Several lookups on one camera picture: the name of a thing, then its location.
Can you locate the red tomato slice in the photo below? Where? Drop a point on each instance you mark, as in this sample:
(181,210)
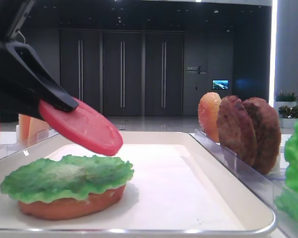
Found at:
(84,126)

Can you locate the brown meat patty near tray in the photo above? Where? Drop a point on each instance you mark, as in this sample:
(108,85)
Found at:
(236,130)

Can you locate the standing green lettuce leaf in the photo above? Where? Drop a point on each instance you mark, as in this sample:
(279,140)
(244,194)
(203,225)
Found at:
(294,173)

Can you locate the green lettuce leaf on bun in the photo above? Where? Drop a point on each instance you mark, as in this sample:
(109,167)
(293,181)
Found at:
(72,176)

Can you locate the clear acrylic rail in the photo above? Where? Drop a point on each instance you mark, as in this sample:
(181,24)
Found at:
(270,188)
(10,144)

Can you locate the standing bun half near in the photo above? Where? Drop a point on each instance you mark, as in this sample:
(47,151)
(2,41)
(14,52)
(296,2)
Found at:
(208,109)

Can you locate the small wall screen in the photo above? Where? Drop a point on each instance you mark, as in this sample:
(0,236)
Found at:
(220,84)

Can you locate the brown meat patty outer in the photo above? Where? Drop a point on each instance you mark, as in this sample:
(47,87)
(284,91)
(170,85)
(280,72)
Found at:
(268,135)

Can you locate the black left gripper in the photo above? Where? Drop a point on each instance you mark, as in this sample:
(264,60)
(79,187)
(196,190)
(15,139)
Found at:
(23,78)

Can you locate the potted plants in planter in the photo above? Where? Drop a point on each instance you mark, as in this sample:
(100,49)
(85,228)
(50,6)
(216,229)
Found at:
(286,106)

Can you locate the white rectangular tray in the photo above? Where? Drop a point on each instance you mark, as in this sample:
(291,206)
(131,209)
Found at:
(179,190)

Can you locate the clear acrylic left rail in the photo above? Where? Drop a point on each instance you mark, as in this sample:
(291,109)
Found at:
(10,144)

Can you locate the clear acrylic right rail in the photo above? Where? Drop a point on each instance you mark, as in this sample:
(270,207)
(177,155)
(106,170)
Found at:
(270,188)

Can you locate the bottom bun on tray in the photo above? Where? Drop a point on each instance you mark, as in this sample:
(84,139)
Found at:
(70,208)

